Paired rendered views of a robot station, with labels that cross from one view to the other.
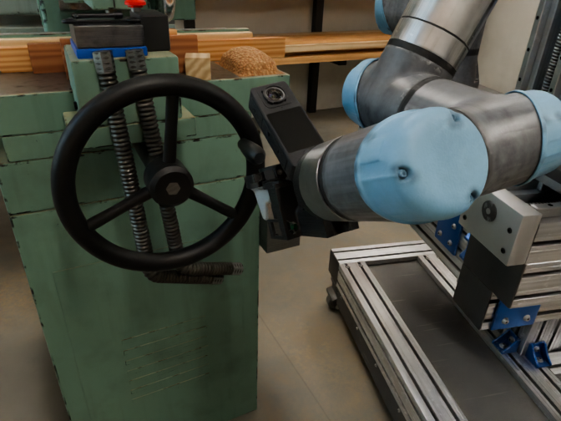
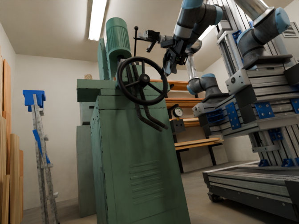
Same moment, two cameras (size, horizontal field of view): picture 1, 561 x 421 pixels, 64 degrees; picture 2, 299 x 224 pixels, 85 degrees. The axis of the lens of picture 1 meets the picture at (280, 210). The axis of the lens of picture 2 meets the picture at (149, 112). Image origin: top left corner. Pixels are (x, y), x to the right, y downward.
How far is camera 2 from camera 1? 73 cm
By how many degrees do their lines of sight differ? 45
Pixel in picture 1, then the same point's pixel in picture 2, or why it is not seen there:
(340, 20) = (182, 140)
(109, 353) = (124, 171)
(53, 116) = (112, 85)
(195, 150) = (147, 98)
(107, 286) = (124, 139)
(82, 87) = not seen: hidden behind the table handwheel
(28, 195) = (104, 104)
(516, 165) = (211, 6)
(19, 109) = (105, 82)
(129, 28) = not seen: hidden behind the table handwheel
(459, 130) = not seen: outside the picture
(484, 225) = (234, 85)
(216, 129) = (152, 93)
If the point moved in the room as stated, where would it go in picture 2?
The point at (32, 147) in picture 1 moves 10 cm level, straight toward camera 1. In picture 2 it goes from (107, 92) to (111, 84)
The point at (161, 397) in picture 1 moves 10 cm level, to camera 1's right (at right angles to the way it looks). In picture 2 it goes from (145, 205) to (165, 202)
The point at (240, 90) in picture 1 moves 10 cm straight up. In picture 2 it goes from (157, 85) to (154, 72)
